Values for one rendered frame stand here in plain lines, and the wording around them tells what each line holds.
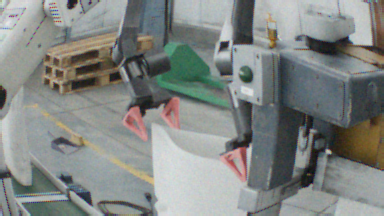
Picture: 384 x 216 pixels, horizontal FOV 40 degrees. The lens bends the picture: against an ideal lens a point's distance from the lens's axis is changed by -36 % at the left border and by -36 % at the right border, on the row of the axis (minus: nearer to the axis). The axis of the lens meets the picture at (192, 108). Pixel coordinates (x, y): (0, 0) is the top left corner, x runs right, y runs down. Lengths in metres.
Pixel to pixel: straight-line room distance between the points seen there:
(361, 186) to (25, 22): 0.95
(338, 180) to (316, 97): 0.26
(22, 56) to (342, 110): 0.81
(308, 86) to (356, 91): 0.14
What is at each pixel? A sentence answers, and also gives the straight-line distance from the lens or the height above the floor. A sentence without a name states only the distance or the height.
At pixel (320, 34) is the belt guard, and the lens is 1.32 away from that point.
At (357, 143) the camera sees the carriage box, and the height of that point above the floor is 1.11.
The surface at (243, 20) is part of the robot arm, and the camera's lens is 1.58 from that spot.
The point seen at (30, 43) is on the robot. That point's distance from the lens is 1.50.
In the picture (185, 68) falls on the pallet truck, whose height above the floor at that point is 0.16.
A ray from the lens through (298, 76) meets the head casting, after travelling 1.23.
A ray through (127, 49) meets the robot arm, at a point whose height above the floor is 1.22.
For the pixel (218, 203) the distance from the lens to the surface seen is 1.62.
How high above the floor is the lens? 1.53
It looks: 14 degrees down
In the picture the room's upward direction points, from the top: 1 degrees clockwise
